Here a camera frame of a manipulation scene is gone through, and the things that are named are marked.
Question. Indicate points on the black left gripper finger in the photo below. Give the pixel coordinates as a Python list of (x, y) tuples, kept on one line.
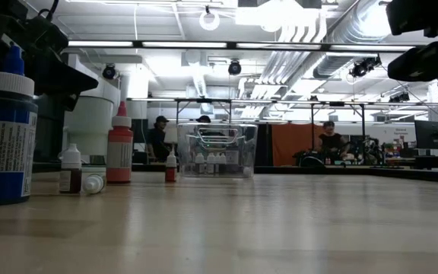
[(70, 78)]

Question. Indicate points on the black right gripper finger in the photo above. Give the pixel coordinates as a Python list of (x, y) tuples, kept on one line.
[(424, 62)]

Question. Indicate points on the large blue food coloring bottle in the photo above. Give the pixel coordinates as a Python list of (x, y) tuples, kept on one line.
[(6, 152)]

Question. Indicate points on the small brown dropper bottle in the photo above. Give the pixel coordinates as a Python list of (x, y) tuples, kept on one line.
[(70, 179)]

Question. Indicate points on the small dark green dropper bottle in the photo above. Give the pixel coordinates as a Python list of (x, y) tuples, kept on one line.
[(93, 183)]

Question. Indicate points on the small red dropper bottle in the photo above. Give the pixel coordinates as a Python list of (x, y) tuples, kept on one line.
[(170, 173)]

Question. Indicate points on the large red food coloring bottle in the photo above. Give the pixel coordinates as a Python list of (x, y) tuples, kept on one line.
[(119, 141)]

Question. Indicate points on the black ceiling spotlight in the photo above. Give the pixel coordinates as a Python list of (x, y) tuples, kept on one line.
[(108, 71), (234, 67)]

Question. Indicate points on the black computer monitor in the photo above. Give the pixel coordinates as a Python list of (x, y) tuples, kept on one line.
[(432, 135)]

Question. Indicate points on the person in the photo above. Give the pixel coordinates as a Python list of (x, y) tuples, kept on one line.
[(160, 141), (204, 118), (331, 141)]

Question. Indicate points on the orange fabric partition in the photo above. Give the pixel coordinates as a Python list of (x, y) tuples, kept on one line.
[(291, 141)]

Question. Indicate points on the black overhead gantry bar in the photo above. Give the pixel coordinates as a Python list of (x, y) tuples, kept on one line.
[(231, 45)]

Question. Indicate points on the clear plastic bin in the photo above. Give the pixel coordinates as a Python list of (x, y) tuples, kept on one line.
[(242, 137)]

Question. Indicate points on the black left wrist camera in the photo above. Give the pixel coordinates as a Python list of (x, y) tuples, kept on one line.
[(48, 36)]

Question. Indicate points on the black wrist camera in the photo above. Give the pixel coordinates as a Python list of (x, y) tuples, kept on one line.
[(416, 15), (48, 36)]

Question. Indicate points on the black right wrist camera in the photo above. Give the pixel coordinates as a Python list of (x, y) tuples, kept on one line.
[(416, 15)]

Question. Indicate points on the black ceiling camera cluster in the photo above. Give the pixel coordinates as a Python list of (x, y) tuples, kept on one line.
[(363, 67)]

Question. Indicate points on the silver ventilation duct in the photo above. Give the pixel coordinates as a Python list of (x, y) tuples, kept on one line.
[(337, 64)]

